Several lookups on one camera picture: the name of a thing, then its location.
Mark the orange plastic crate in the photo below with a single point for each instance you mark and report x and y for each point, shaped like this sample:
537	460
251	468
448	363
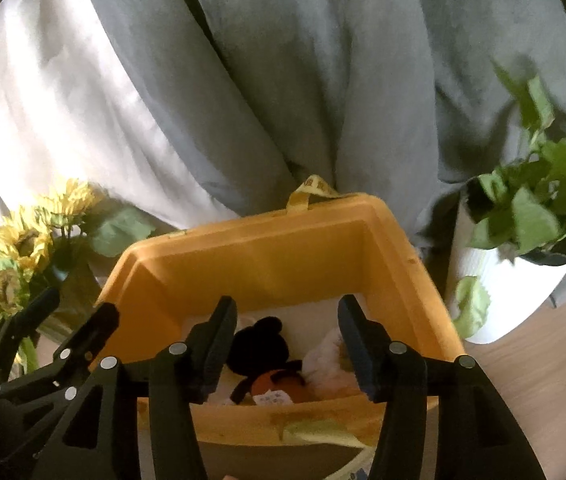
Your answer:
294	264

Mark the grey curtain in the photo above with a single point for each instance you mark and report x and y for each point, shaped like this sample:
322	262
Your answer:
394	98

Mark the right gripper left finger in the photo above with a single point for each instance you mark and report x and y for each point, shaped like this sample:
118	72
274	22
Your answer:
209	345

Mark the sunflower bouquet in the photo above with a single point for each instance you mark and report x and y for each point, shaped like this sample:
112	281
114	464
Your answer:
45	243

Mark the white plant pot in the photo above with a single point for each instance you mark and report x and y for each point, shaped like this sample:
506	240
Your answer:
489	295

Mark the green pothos plant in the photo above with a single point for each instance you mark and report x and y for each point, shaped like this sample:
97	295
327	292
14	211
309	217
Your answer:
520	206

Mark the white fluffy slipper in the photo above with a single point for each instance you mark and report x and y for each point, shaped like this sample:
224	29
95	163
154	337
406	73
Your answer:
328	371

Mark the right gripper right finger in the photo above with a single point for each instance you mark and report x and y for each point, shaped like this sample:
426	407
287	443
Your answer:
367	344

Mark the Mickey Mouse plush toy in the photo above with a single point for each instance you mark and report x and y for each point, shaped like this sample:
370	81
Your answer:
260	355

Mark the beige curtain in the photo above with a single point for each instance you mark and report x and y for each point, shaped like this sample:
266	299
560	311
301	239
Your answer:
69	110

